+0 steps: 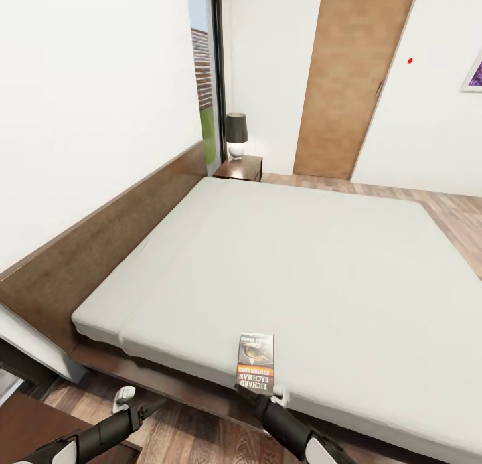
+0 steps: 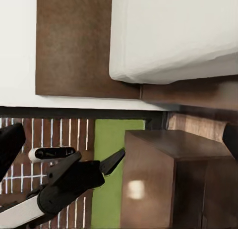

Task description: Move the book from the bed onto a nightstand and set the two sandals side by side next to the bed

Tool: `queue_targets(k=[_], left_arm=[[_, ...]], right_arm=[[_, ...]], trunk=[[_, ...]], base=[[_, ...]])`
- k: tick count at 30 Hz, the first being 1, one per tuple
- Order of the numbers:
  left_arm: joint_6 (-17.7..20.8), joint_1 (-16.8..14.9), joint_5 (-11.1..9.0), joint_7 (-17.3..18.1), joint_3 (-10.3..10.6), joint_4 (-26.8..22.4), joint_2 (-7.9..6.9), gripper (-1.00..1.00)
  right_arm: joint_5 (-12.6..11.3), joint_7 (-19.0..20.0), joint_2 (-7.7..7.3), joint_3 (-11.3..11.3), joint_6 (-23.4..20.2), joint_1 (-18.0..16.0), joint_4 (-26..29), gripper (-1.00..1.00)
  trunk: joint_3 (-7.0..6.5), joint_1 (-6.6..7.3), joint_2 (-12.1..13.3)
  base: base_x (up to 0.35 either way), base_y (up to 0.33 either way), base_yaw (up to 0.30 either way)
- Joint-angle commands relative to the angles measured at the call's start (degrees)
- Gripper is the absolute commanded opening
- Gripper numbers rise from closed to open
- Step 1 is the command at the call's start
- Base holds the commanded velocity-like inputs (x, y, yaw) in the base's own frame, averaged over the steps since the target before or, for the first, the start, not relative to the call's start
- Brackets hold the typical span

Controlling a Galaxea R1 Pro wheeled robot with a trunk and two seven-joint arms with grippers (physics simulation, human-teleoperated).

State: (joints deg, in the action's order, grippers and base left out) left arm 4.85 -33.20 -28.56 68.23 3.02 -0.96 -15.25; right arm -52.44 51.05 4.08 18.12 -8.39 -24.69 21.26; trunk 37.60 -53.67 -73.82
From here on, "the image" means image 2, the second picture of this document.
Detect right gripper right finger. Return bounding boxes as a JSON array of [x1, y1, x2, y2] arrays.
[[222, 123, 238, 162]]

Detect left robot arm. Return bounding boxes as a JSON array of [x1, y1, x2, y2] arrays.
[[0, 147, 125, 229]]

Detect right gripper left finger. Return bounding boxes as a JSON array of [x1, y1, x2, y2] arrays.
[[0, 123, 26, 183]]

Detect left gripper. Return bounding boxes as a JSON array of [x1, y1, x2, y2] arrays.
[[46, 148, 125, 208]]

